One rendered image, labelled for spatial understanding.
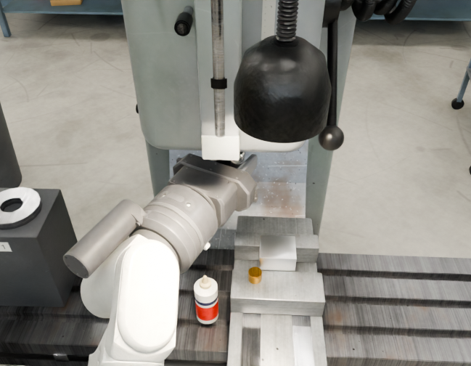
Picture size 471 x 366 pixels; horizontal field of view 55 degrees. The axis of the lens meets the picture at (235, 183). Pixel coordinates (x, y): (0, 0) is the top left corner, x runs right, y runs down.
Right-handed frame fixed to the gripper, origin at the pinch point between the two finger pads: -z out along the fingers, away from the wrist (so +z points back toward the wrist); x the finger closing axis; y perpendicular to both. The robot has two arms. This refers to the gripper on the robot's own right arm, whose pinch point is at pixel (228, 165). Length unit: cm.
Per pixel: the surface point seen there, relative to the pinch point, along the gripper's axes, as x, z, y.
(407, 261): -28.0, -23.7, 30.9
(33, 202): 30.6, 11.7, 10.9
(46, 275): 26.2, 17.0, 21.4
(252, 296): -7.1, 5.8, 19.8
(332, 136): -14.8, 2.4, -11.1
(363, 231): -9, -123, 124
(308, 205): -1, -41, 41
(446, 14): -5, -390, 103
